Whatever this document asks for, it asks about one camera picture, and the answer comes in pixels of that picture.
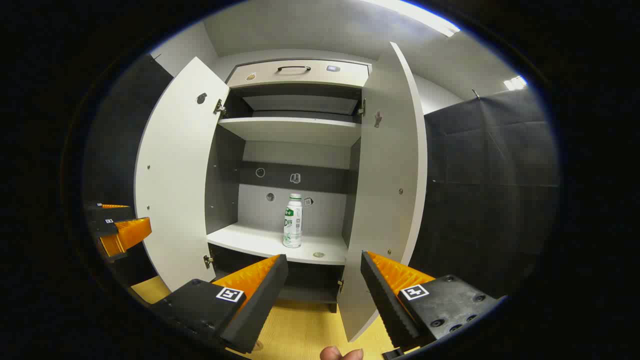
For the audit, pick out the white grey cabinet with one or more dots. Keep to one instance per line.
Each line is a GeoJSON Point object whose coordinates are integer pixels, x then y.
{"type": "Point", "coordinates": [295, 131]}

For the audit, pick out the small ceiling light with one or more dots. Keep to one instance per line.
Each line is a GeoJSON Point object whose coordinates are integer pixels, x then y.
{"type": "Point", "coordinates": [515, 83]}

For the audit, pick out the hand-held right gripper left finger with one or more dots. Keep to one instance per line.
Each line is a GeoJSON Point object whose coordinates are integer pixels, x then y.
{"type": "Point", "coordinates": [255, 305]}

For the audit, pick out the white cabinet door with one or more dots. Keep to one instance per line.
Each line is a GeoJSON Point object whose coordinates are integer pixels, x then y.
{"type": "Point", "coordinates": [385, 200]}
{"type": "Point", "coordinates": [175, 175]}

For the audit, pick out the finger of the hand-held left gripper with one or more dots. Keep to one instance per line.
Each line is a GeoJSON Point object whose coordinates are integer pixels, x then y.
{"type": "Point", "coordinates": [125, 236]}
{"type": "Point", "coordinates": [112, 212]}

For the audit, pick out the beige cabinet drawer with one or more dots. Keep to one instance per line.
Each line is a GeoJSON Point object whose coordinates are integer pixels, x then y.
{"type": "Point", "coordinates": [300, 77]}

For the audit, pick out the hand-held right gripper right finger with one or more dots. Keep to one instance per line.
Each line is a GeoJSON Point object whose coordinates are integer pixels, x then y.
{"type": "Point", "coordinates": [385, 300]}

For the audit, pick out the white green label bottle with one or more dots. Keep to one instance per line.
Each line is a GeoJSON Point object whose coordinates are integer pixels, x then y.
{"type": "Point", "coordinates": [293, 225]}

